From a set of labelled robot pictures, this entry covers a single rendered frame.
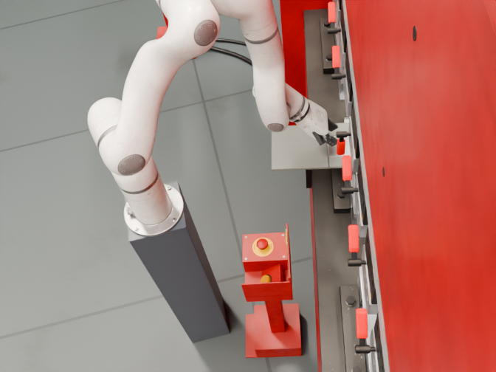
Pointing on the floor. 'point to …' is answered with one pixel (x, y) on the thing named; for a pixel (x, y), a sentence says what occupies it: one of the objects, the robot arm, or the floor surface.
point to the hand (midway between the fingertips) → (331, 133)
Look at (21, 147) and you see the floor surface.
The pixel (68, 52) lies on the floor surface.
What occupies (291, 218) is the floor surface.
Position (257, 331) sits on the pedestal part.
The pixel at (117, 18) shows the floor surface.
